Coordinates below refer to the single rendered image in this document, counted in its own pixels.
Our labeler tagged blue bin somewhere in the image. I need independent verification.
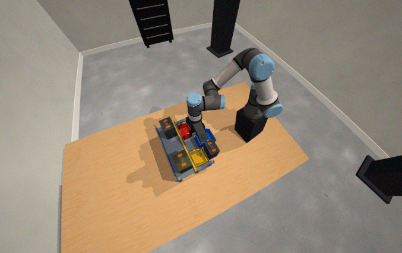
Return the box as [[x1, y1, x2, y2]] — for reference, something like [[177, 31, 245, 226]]
[[194, 128, 216, 148]]

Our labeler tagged red open bin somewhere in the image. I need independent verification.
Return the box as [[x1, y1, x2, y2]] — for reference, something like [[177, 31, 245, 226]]
[[177, 124, 192, 140]]

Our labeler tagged yellow open bin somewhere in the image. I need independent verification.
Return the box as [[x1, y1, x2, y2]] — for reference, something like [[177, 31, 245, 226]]
[[190, 148, 208, 167]]

